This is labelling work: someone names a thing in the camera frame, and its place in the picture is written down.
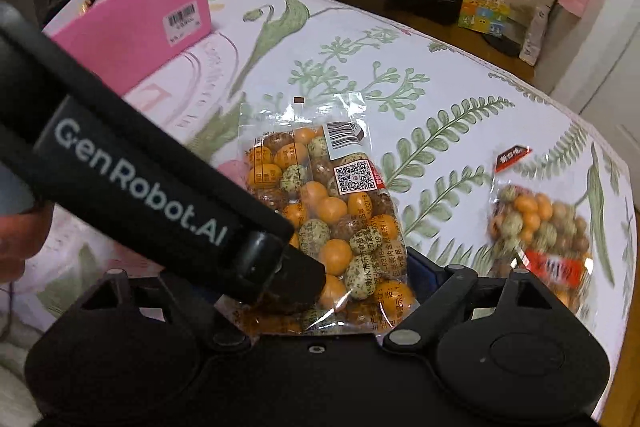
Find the white door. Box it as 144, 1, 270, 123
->
547, 0, 640, 118

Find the pink cardboard box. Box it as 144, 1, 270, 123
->
42, 0, 213, 98

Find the person's left hand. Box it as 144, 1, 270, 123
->
0, 209, 57, 284

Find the coated peanut packet red label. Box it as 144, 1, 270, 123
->
486, 146, 597, 323

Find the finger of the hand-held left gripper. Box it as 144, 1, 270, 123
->
260, 246, 327, 310

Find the black round floor object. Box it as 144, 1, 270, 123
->
475, 29, 523, 58

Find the colourful cartoon box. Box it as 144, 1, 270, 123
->
457, 0, 512, 38

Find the clear coated peanut packet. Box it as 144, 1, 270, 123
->
239, 93, 420, 339

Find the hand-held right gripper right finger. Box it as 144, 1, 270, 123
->
382, 256, 549, 353

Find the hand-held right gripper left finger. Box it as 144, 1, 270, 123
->
79, 268, 252, 353

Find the white patterned paper bag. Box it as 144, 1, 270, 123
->
520, 4, 548, 66

